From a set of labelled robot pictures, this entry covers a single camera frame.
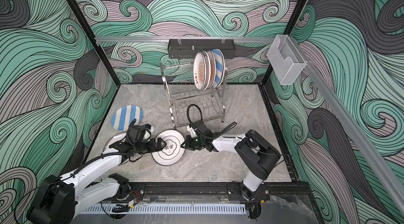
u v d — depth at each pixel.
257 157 0.46
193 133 0.81
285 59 0.78
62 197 0.39
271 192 0.74
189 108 0.78
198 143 0.74
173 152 0.83
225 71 0.71
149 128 0.79
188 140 0.77
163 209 0.70
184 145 0.83
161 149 0.76
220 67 0.73
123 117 1.01
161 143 0.76
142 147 0.70
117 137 0.89
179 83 0.84
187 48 0.96
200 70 0.80
